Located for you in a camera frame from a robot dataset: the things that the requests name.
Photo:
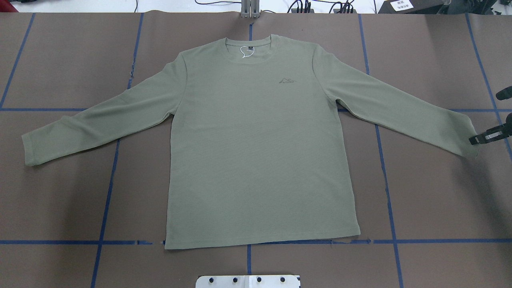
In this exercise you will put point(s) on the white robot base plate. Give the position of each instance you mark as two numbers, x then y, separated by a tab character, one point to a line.
249	281

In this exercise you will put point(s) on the black box with label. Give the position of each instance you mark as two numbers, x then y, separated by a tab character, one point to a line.
412	6

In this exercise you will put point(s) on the olive green long-sleeve shirt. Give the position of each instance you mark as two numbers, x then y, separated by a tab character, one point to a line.
256	146

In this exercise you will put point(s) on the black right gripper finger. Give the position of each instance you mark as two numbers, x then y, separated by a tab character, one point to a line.
492	135
504	94

